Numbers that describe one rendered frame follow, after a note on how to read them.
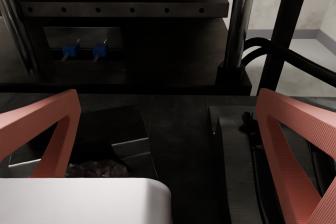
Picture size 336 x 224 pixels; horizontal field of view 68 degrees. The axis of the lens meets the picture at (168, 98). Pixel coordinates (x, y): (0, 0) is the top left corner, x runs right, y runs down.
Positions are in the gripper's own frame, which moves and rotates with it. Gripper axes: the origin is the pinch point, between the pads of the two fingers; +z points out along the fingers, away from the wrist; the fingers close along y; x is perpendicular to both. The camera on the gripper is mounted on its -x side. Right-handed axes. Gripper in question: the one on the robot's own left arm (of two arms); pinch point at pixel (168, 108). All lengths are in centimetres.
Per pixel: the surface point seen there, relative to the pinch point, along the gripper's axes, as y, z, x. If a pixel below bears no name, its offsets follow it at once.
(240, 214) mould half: -11.7, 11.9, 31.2
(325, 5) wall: -183, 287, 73
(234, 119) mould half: -13.5, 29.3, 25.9
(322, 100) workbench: -49, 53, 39
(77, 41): 33, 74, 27
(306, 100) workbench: -43, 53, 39
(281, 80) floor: -107, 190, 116
